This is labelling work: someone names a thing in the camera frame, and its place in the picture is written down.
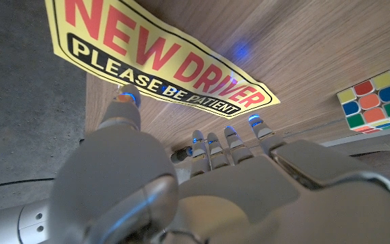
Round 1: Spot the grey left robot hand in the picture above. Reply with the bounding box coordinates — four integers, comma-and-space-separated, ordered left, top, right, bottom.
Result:
49, 83, 390, 244

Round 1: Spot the yellow new driver bumper sticker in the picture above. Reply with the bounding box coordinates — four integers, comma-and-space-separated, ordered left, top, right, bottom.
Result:
44, 0, 281, 120

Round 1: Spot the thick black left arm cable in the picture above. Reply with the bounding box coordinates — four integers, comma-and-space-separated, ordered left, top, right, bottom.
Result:
0, 177, 56, 193

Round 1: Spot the multicoloured puzzle cube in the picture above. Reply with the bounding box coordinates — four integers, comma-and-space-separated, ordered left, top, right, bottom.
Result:
337, 70, 390, 134

